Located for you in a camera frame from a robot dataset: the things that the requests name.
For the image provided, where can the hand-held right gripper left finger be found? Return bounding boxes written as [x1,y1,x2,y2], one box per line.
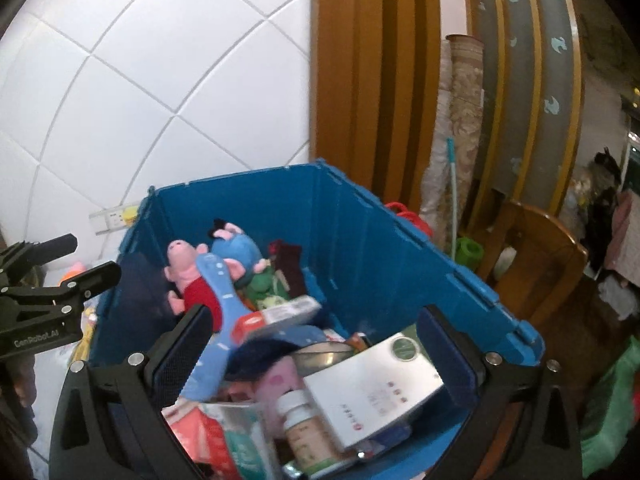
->
[50,304,215,480]

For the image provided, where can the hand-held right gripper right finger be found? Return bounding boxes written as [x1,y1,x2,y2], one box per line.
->
[416,304,586,480]

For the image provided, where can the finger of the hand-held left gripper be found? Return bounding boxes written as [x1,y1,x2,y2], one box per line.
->
[0,233,79,281]
[32,261,122,312]

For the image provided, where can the orange plush toy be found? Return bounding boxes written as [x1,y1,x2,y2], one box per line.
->
[62,262,90,287]

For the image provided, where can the white box green seal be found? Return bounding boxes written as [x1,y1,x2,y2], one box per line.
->
[302,332,446,454]

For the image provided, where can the pink pig plush toy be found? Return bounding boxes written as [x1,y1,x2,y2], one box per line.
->
[164,240,224,333]

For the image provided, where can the red green box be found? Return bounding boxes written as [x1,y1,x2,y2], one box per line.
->
[167,400,281,480]

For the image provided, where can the red white medicine box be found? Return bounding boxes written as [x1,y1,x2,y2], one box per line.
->
[232,295,323,346]

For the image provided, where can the white bottle orange label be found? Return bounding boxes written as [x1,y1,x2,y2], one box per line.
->
[277,390,347,478]

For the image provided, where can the blue plastic crate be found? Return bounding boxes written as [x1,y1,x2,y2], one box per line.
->
[90,158,546,480]

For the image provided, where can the dark blue fabric item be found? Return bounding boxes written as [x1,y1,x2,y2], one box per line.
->
[227,325,326,382]

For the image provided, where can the pale pink plush toy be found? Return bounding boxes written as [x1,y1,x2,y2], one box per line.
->
[257,362,307,436]

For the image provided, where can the green roll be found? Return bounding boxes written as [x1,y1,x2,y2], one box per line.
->
[452,237,484,269]

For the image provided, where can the green plush toy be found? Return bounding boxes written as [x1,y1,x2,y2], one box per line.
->
[247,265,292,311]

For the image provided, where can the blue pig plush toy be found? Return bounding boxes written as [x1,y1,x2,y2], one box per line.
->
[207,218,271,286]

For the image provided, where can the wooden chair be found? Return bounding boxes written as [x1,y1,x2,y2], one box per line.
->
[470,200,591,321]

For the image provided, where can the dark red fabric item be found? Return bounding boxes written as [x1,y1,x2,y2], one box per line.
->
[267,240,308,297]

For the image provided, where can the red plastic item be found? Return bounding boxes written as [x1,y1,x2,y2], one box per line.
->
[385,201,434,241]

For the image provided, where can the teal stick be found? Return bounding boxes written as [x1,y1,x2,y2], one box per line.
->
[446,137,462,261]

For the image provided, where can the green plastic bag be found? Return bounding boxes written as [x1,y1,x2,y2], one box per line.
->
[580,335,640,480]

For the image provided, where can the rolled patterned carpet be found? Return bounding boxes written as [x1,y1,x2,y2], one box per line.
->
[420,35,486,257]

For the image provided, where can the wooden screen patterned glass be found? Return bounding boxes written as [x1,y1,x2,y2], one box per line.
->
[462,0,586,211]

